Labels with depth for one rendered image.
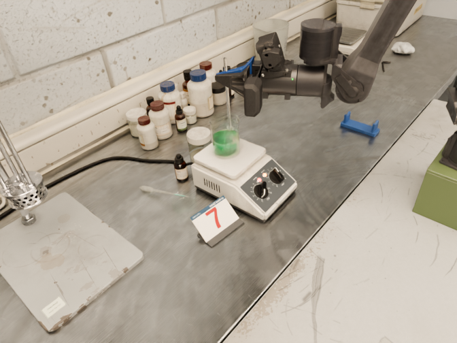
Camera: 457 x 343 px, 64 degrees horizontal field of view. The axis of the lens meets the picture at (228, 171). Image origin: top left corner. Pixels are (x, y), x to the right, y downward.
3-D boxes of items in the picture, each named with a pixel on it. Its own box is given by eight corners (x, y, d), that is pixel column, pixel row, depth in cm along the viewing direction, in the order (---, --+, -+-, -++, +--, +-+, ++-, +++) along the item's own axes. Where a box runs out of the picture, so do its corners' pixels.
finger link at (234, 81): (251, 93, 71) (250, 63, 67) (247, 102, 68) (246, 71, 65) (216, 91, 73) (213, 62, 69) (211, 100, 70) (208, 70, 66)
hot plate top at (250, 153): (268, 152, 81) (268, 148, 81) (234, 180, 74) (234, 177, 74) (226, 135, 87) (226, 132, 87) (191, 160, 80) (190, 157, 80)
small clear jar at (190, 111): (194, 125, 107) (192, 112, 104) (182, 124, 108) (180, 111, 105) (199, 119, 110) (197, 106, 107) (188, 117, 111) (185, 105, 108)
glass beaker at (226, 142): (208, 148, 83) (205, 116, 77) (234, 141, 84) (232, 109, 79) (218, 166, 77) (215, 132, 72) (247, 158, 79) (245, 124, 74)
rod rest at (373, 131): (379, 132, 99) (382, 120, 96) (374, 137, 97) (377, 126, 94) (345, 120, 104) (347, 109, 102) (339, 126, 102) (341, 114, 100)
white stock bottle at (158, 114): (156, 129, 107) (149, 98, 100) (174, 129, 106) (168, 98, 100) (151, 140, 102) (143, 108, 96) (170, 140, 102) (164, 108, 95)
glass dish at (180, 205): (171, 216, 79) (168, 208, 77) (173, 198, 83) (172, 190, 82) (196, 214, 79) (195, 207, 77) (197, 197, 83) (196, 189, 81)
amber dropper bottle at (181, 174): (175, 175, 89) (170, 152, 85) (186, 172, 90) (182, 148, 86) (177, 182, 87) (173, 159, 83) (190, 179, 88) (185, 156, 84)
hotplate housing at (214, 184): (297, 190, 82) (299, 162, 77) (264, 225, 75) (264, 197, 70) (222, 157, 94) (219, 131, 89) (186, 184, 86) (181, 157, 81)
